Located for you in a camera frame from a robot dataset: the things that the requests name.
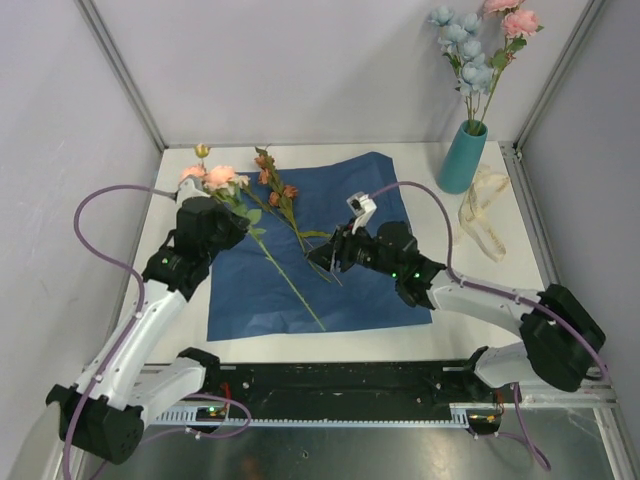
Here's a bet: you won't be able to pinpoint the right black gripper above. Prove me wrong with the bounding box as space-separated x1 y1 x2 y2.
303 218 400 279

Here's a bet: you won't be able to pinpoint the peach rose stem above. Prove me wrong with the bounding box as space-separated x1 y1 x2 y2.
180 144 326 332

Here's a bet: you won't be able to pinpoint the blue wrapping paper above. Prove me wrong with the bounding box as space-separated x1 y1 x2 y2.
206 151 432 343

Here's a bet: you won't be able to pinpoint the brown flower stem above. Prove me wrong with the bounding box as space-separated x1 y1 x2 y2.
253 147 330 254

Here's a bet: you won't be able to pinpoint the cream printed ribbon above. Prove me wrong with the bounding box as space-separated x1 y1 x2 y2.
453 164 510 263

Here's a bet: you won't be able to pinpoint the blue flower stem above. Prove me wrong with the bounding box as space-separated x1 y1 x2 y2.
428 6 496 136

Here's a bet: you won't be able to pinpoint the pink flower stem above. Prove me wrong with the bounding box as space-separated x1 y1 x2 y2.
480 0 544 122

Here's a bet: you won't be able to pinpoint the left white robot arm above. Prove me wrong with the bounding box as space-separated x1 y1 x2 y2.
46 197 249 464

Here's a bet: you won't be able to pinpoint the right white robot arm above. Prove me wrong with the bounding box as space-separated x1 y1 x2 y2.
306 221 606 401

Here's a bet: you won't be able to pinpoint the teal conical vase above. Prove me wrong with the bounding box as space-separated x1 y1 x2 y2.
436 120 488 195

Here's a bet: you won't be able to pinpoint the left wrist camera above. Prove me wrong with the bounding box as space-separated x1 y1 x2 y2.
175 176 208 206

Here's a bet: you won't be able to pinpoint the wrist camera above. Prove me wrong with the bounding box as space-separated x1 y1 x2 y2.
347 192 377 235
175 176 208 206

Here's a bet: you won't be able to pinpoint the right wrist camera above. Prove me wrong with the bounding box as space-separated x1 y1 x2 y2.
347 192 377 235

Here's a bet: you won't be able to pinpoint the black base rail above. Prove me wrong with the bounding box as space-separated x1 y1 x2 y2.
186 360 512 426

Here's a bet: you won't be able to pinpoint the aluminium frame rails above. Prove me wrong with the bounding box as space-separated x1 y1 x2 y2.
74 0 640 480

